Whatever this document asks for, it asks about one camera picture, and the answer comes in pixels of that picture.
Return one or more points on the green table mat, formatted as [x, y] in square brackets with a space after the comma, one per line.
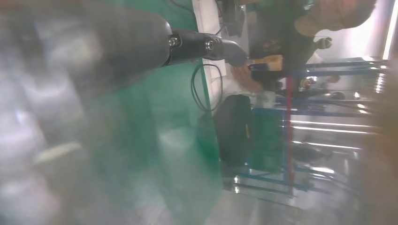
[155, 108]

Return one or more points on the black carrying case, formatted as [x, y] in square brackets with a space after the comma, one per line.
[233, 130]

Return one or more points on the green plastic crate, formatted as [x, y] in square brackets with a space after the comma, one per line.
[267, 139]

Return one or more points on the blue steel rack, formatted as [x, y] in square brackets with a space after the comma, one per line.
[326, 73]

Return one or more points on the steel table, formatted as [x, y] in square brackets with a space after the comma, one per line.
[264, 186]

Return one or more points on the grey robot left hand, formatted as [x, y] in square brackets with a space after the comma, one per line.
[93, 46]

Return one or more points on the person in dark shirt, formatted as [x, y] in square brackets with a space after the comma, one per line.
[280, 31]

